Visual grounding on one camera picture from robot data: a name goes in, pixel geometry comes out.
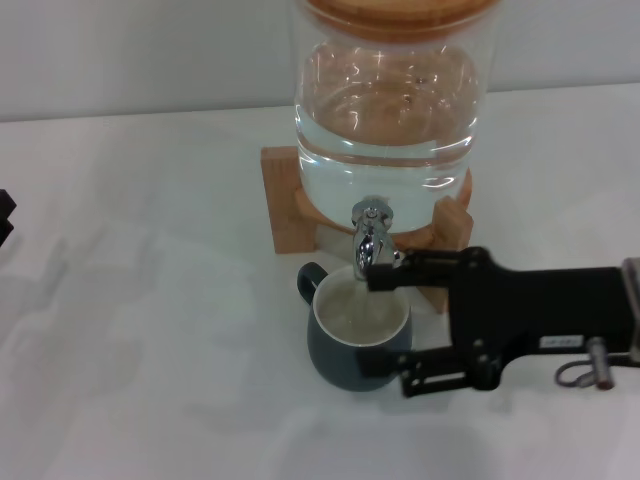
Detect glass water dispenser jar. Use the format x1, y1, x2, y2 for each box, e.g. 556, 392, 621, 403
288, 0, 501, 236

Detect black ceramic cup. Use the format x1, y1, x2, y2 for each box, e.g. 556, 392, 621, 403
297, 262, 416, 394

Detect wooden dispenser lid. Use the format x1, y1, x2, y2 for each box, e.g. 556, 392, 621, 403
299, 0, 494, 42

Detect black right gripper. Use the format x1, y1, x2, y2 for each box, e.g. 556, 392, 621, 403
356, 245, 629, 400

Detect wooden dispenser stand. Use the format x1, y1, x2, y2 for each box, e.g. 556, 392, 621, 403
259, 145, 475, 315

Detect right wrist cable with connector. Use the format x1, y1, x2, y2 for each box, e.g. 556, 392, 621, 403
555, 337, 640, 392

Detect chrome faucet with lever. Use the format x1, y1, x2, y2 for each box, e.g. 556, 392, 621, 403
350, 196, 402, 282

